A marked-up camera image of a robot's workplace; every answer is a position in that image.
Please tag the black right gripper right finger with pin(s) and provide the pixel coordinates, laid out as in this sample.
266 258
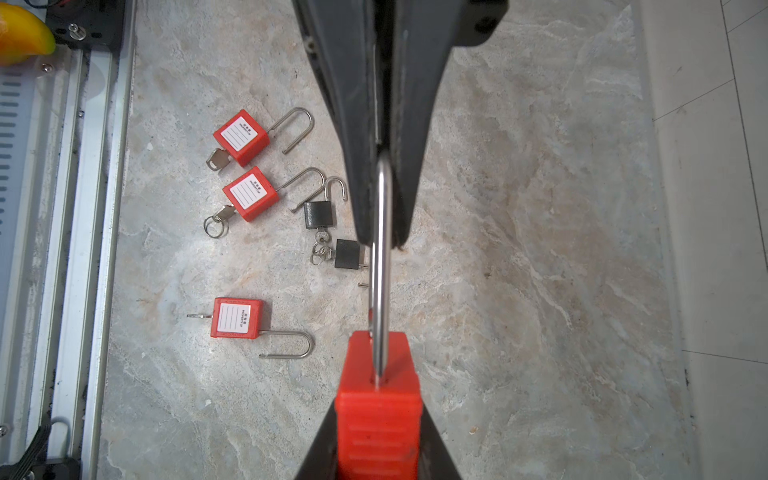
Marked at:
424 33

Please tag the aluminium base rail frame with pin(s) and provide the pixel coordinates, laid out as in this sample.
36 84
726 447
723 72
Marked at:
63 137

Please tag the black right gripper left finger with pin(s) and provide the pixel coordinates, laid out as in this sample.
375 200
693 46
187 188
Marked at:
339 38

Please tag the small black padlock lower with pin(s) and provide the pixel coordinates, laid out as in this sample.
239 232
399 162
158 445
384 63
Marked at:
318 209

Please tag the red padlock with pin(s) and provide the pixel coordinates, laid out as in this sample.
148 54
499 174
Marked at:
251 195
378 403
239 318
242 138

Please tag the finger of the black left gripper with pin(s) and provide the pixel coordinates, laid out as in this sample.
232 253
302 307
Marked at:
320 462
435 462

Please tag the yellow red mango toy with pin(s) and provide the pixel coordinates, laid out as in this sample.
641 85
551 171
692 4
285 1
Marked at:
23 35

